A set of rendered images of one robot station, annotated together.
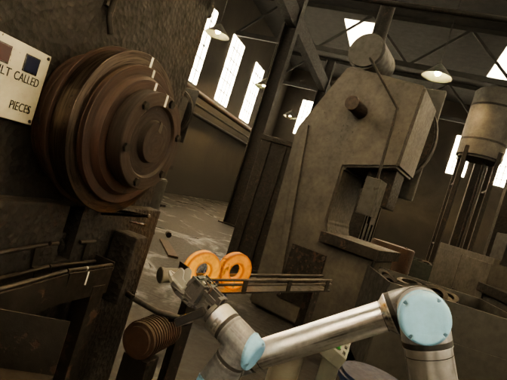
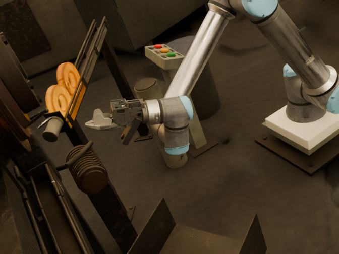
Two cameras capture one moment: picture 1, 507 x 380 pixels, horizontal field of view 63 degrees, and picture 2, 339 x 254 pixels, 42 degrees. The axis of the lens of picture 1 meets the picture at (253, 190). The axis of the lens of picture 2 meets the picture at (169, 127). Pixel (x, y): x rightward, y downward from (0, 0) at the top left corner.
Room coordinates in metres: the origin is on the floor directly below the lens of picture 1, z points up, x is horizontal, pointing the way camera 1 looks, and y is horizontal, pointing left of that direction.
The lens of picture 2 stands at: (0.04, 0.66, 1.50)
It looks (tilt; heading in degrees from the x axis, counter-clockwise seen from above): 34 degrees down; 327
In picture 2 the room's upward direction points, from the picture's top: 22 degrees counter-clockwise
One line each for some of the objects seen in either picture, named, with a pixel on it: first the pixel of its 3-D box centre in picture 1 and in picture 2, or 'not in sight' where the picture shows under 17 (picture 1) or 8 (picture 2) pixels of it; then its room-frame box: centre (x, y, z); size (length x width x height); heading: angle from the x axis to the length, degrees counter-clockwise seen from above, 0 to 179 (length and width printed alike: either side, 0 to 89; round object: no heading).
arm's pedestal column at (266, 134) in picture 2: not in sight; (309, 131); (1.09, -0.78, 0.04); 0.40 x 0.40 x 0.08; 76
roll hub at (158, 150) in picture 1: (148, 140); (7, 62); (1.18, 0.33, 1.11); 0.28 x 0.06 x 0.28; 162
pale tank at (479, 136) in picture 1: (466, 194); not in sight; (8.90, -4.37, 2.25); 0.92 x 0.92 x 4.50
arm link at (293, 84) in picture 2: not in sight; (302, 79); (1.09, -0.78, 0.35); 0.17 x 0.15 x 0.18; 162
